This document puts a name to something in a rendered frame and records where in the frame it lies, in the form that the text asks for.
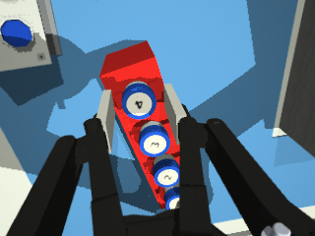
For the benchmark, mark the blue flat mat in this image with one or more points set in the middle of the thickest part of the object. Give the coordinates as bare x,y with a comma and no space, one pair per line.
224,58

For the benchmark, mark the white button panel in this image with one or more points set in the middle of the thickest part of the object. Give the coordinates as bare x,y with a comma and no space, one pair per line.
28,34

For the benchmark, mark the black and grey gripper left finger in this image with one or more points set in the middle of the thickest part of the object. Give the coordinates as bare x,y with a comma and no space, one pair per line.
47,205

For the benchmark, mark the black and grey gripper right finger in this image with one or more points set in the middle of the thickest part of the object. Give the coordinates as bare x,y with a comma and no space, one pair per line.
264,208

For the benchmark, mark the blue screw cap with number 3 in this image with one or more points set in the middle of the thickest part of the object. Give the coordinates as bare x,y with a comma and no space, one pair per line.
154,141

